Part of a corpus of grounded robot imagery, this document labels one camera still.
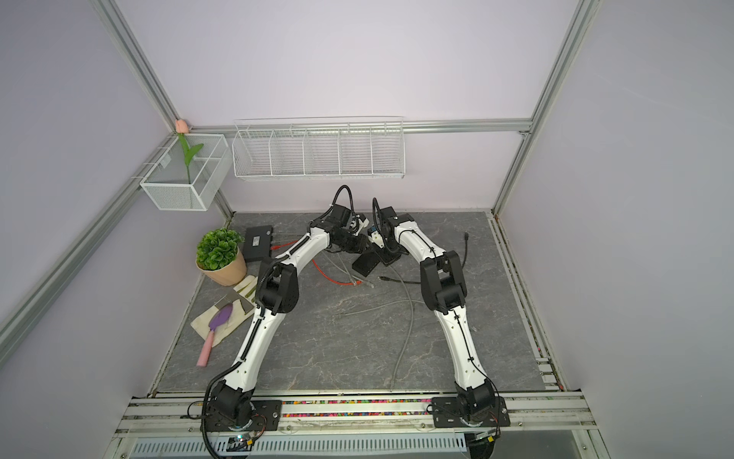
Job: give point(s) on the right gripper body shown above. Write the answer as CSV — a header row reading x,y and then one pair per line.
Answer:
x,y
388,253

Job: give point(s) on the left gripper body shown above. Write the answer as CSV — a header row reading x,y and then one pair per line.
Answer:
x,y
354,244

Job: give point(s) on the small black network switch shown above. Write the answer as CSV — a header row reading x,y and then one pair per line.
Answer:
x,y
366,263

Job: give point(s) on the large black network switch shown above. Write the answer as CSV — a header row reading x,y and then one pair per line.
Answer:
x,y
257,243

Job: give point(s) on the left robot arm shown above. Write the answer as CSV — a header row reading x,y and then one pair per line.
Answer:
x,y
229,394

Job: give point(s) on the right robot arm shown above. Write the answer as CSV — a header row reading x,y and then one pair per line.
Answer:
x,y
444,292

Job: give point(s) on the green potted plant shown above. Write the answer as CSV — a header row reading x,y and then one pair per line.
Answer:
x,y
220,258

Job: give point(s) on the pink purple brush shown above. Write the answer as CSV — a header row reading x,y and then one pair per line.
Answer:
x,y
219,319

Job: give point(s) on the white mesh box basket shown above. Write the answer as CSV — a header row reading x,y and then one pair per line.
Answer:
x,y
166,182

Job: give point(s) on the pink artificial tulip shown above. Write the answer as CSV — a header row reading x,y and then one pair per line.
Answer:
x,y
189,151

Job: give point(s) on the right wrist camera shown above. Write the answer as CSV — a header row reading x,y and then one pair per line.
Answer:
x,y
376,237

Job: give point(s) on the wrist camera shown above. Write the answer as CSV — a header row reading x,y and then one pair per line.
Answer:
x,y
359,222
376,237

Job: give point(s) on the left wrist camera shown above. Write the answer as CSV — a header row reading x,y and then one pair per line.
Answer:
x,y
359,222

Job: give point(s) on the long white wire basket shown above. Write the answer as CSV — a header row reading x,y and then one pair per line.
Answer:
x,y
319,148

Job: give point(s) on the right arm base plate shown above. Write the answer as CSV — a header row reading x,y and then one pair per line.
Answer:
x,y
458,412

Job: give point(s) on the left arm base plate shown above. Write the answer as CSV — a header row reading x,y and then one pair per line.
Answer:
x,y
252,415

